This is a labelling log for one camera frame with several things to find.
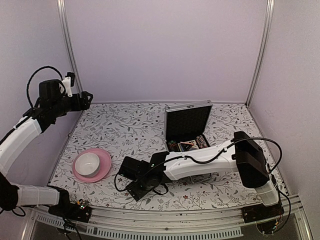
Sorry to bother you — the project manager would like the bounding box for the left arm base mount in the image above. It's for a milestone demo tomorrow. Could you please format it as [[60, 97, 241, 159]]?
[[48, 200, 93, 223]]

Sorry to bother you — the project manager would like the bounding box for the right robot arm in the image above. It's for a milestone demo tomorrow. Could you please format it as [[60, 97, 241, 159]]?
[[116, 131, 280, 218]]

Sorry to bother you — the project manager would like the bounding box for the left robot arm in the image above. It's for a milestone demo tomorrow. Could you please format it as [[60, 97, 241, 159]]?
[[0, 76, 93, 218]]

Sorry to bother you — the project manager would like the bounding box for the aluminium frame post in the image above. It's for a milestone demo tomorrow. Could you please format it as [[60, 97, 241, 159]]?
[[245, 0, 275, 108], [56, 0, 83, 92]]

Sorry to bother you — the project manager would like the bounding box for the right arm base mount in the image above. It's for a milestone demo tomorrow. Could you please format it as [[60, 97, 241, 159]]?
[[241, 203, 285, 223]]

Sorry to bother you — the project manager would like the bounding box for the right aluminium frame post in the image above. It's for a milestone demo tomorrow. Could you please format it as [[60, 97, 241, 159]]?
[[245, 0, 275, 108]]

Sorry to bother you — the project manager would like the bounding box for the left aluminium frame post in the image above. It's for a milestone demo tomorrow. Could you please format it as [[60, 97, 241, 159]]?
[[56, 0, 83, 92]]

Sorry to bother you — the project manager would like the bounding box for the pink plate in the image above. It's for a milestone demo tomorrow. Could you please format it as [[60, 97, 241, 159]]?
[[72, 148, 112, 183]]

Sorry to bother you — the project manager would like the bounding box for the aluminium poker case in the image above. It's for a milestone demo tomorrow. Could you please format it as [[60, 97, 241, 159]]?
[[164, 99, 213, 185]]

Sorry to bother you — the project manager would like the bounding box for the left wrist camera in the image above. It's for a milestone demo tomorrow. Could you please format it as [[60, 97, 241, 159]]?
[[60, 72, 76, 97]]

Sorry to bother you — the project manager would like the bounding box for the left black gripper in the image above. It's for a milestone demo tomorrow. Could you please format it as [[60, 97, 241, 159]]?
[[52, 90, 94, 117]]

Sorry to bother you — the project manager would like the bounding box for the left black cable loop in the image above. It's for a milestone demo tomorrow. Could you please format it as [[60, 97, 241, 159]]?
[[25, 65, 65, 108]]

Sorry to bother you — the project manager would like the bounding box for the blue peach chip stack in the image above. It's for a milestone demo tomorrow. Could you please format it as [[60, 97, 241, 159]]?
[[195, 135, 209, 149]]

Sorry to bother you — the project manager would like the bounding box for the white bowl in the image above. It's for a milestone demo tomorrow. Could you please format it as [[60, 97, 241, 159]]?
[[74, 152, 100, 178]]

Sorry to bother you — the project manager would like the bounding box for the front aluminium rail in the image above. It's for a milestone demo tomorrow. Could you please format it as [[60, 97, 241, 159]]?
[[23, 196, 313, 240]]

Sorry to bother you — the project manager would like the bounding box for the chip row in case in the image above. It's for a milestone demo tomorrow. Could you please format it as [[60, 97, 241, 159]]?
[[168, 140, 179, 152]]

